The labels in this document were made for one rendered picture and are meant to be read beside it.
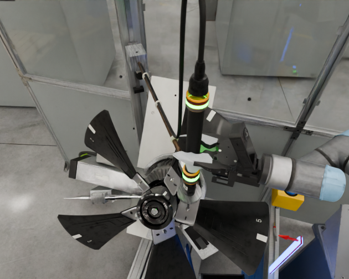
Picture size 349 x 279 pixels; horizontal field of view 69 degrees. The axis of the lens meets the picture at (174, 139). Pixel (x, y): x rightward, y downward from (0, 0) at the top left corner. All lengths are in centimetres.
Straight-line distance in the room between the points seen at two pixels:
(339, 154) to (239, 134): 30
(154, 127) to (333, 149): 64
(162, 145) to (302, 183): 61
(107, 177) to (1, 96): 248
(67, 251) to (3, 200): 78
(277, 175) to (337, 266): 56
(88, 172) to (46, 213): 137
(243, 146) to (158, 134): 58
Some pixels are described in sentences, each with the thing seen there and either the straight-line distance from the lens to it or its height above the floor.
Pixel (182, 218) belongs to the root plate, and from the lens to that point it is 85.
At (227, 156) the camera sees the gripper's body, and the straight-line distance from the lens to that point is 58.
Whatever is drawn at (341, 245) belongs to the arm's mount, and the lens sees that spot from 107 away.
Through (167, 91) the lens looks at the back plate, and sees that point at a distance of 103.
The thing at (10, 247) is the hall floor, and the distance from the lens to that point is 240.
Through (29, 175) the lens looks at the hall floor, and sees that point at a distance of 269.
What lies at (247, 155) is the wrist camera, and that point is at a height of 155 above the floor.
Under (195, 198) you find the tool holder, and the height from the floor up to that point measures 131.
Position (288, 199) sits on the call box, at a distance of 111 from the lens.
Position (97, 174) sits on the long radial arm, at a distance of 105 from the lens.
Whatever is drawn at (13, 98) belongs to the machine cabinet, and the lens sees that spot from 332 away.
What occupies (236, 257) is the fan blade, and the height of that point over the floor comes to 115.
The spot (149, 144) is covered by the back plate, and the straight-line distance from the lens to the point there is 106.
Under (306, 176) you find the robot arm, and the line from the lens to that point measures 60.
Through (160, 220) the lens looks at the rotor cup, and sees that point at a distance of 82.
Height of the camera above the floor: 196
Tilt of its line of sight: 48 degrees down
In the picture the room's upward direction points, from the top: straight up
